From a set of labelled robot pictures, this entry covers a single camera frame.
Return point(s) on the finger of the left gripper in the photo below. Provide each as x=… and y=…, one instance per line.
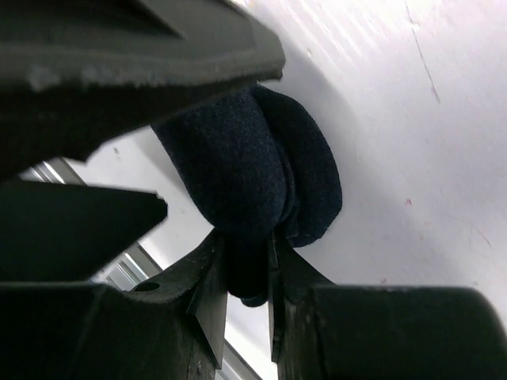
x=68, y=232
x=75, y=74

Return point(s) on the navy patterned sock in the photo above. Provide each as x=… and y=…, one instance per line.
x=253, y=162

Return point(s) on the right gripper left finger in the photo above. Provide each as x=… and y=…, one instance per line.
x=192, y=296

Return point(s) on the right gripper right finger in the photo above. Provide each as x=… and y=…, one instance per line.
x=293, y=321

